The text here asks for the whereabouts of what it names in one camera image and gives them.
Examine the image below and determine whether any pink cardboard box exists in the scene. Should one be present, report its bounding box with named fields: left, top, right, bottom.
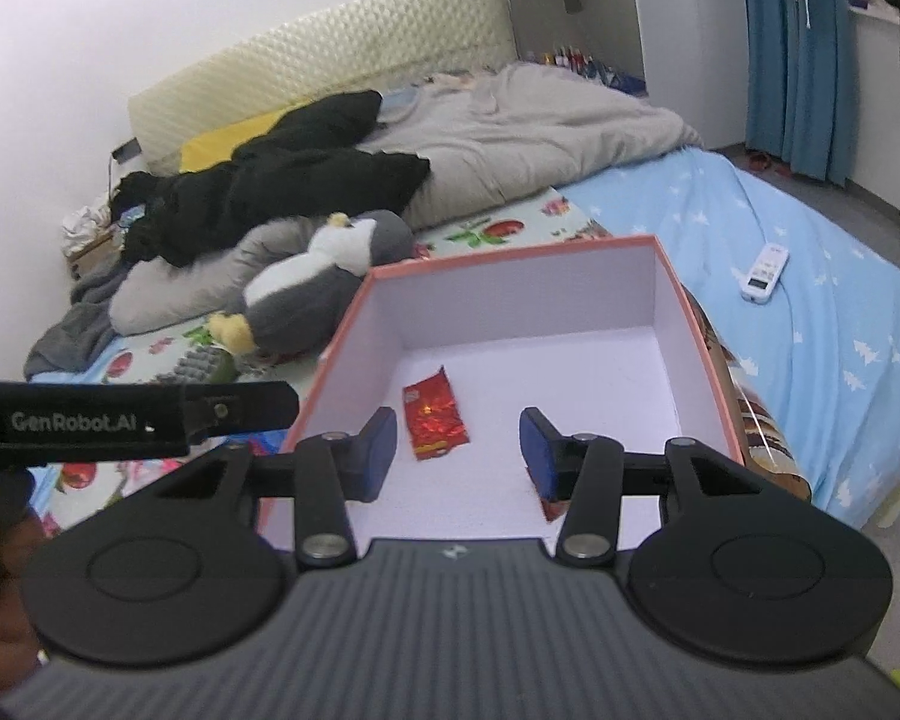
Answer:
left=259, top=235, right=743, bottom=548

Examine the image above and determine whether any red snack packet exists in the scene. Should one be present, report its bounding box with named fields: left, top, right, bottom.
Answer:
left=523, top=465, right=567, bottom=523
left=403, top=365, right=470, bottom=462

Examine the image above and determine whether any row of colourful bottles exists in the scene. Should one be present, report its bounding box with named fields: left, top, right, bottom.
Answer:
left=521, top=45, right=650, bottom=95

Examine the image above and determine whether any yellow pillow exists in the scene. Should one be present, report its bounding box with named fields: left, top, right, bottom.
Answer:
left=180, top=109, right=293, bottom=173

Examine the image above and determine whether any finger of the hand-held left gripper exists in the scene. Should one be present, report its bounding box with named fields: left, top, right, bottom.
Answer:
left=184, top=381, right=301, bottom=442

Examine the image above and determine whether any cream quilted headboard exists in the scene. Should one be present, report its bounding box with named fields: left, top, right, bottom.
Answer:
left=127, top=0, right=518, bottom=173

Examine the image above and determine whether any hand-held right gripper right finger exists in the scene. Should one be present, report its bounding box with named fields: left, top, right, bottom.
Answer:
left=520, top=406, right=777, bottom=569

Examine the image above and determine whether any fruit-print mat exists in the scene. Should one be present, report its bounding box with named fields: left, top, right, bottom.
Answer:
left=30, top=191, right=616, bottom=533

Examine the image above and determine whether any green massage brush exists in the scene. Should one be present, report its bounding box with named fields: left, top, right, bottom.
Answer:
left=161, top=345, right=237, bottom=385

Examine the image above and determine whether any grey duvet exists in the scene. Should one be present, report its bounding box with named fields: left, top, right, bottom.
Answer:
left=360, top=62, right=706, bottom=230

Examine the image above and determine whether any black jacket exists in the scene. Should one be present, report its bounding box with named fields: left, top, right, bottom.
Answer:
left=111, top=90, right=430, bottom=267

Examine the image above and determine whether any grey penguin plush toy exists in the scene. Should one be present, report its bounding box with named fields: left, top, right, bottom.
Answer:
left=208, top=210, right=415, bottom=357

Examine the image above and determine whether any dark grey cloth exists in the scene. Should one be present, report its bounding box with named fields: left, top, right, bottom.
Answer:
left=24, top=262, right=132, bottom=380

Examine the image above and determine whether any white remote control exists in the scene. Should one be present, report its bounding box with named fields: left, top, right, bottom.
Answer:
left=739, top=241, right=790, bottom=305

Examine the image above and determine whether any blue curtain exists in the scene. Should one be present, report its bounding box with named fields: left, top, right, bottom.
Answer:
left=735, top=0, right=856, bottom=185

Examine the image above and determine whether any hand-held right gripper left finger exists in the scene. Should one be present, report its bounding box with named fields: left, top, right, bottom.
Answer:
left=150, top=406, right=398, bottom=568

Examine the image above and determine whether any blue star-print bedsheet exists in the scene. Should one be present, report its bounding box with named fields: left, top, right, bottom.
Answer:
left=562, top=146, right=900, bottom=530

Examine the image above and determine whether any grey pillow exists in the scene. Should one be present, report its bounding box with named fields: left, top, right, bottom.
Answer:
left=111, top=221, right=323, bottom=335

